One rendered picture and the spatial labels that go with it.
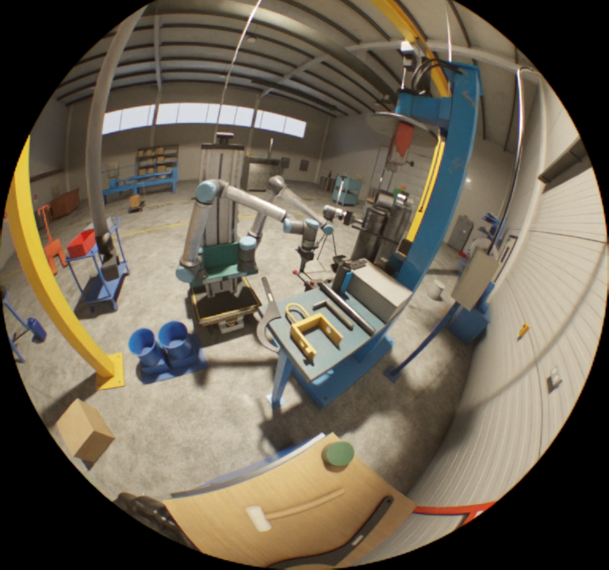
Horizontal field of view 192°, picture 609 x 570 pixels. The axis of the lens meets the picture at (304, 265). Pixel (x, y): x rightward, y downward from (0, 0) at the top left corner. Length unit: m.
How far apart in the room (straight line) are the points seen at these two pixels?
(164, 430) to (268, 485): 1.27
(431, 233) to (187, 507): 1.74
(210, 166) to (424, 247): 1.64
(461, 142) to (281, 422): 2.36
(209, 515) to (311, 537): 0.33
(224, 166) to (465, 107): 1.77
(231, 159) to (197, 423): 2.16
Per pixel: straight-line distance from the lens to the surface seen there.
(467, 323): 3.48
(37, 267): 1.63
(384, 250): 2.92
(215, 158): 1.54
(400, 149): 1.28
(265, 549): 0.88
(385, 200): 1.43
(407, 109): 1.55
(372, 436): 1.94
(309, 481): 0.78
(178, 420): 1.84
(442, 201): 1.24
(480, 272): 1.43
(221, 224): 1.67
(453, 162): 1.28
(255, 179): 8.99
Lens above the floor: 1.69
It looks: 31 degrees down
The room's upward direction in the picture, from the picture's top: 13 degrees clockwise
